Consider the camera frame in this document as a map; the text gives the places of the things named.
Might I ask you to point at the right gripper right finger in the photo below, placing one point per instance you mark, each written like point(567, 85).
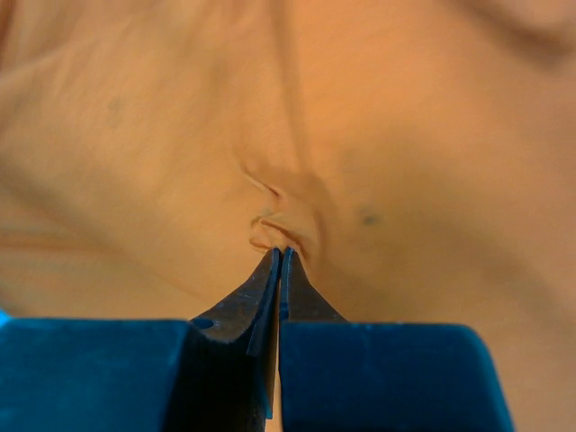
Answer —
point(338, 375)

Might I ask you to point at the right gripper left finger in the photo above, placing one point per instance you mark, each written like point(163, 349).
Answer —
point(215, 372)

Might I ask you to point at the orange t shirt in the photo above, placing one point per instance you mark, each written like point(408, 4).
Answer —
point(419, 155)

